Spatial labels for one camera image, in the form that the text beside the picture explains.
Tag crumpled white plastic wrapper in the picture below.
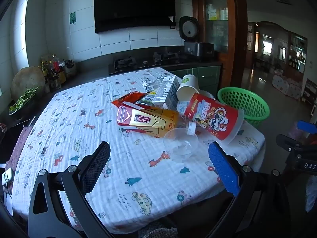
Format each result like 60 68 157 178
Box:
176 100 191 115

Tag black countertop appliance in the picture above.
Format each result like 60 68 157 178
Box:
183 41 215 61

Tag white square device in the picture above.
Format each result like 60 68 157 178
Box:
1 168 14 186

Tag printed blanket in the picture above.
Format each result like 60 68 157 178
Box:
6 67 266 235

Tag group of condiment bottles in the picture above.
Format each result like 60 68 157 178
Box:
38 54 76 90

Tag wooden display cabinet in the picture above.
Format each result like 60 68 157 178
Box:
287 31 308 73

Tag grey knit cloth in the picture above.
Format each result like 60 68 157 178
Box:
138 223 179 238

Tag crumpled silver foil wrapper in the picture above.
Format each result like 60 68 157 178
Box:
141 74 164 92

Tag gold drink bottle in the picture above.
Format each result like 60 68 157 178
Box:
116 102 197 138

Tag black gas stove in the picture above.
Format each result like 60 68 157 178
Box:
108 51 189 75

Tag round wooden cutting board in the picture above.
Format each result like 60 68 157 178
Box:
11 66 46 97

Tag maroon cloth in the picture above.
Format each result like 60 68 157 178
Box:
5 126 33 170

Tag white patterned play fence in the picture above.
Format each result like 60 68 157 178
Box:
272 73 303 96

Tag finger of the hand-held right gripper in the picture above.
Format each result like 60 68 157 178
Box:
276 134 310 152
297 120 317 135

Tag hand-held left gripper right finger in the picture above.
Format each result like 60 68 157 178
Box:
205 141 291 238

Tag white paper cup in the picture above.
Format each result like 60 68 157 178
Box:
176 74 200 102

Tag black rice cooker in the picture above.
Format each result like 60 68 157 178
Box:
179 16 199 41

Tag white and blue milk carton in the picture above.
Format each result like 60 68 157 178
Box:
152 76 182 109

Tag green base cabinets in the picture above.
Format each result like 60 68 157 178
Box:
171 66 222 92

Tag bowl of green vegetables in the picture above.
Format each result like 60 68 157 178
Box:
9 87 40 121

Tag red cartoon snack cup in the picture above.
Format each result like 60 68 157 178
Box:
184 92 244 145

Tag clear plastic cup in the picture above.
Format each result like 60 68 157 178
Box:
163 127 199 163

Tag wooden glass door cabinet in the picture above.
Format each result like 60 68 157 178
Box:
191 0 248 67

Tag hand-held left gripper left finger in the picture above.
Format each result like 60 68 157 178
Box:
28 141 114 238

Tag yellow and red snack packet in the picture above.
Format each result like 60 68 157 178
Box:
111 92 147 108

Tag green plastic basket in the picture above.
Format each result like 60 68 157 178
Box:
217 87 270 127

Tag black range hood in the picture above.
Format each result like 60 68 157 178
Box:
91 0 187 34

